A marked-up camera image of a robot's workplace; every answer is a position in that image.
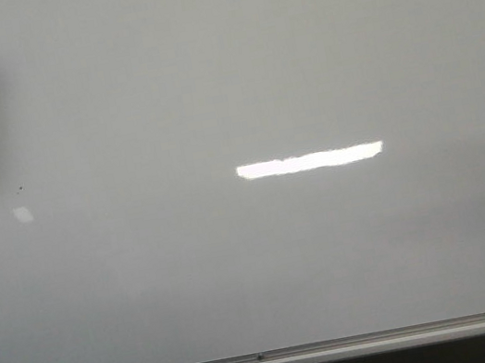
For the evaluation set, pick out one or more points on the white whiteboard with aluminium frame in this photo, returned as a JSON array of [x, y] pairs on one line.
[[239, 181]]

